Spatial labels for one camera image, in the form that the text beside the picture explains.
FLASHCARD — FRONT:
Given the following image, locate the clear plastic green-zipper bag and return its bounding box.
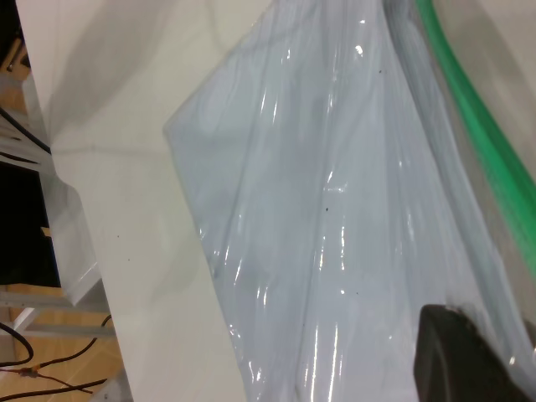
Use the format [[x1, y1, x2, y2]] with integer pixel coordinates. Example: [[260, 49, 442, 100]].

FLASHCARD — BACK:
[[162, 0, 536, 402]]

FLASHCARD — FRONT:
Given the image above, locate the black floor cable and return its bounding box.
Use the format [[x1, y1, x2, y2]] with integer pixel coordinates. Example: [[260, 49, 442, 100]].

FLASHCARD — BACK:
[[0, 313, 114, 399]]

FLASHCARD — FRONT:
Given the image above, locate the grey aluminium table frame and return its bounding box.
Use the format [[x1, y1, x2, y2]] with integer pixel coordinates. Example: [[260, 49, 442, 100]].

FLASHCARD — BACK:
[[0, 75, 116, 338]]

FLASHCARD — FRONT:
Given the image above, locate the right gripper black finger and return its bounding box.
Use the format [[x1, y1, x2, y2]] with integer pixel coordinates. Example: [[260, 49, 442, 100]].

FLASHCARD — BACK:
[[412, 303, 536, 402]]

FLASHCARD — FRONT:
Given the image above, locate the thin red floor wire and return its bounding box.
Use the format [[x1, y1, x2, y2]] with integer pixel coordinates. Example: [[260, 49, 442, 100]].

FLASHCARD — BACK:
[[0, 363, 95, 394]]

